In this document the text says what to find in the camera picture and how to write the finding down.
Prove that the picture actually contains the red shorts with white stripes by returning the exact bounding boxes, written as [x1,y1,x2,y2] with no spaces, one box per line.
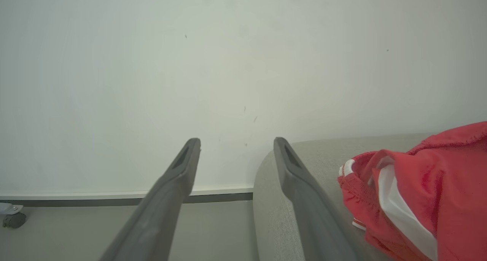
[337,121,487,261]

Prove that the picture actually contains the black caster wheel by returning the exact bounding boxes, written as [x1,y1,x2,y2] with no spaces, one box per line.
[2,212,27,229]

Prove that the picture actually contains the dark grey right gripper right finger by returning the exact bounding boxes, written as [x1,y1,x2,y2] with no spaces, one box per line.
[274,137,358,261]

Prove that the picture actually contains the grey metal furniture leg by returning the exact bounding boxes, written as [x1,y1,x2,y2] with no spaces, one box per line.
[0,202,24,216]

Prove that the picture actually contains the white and black baseboard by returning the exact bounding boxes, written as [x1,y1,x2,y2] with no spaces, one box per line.
[0,185,254,208]

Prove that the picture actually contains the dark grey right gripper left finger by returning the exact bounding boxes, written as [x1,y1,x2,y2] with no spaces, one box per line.
[100,138,201,261]

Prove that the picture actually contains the grey fabric sofa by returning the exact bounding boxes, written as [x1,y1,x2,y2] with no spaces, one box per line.
[253,133,487,261]

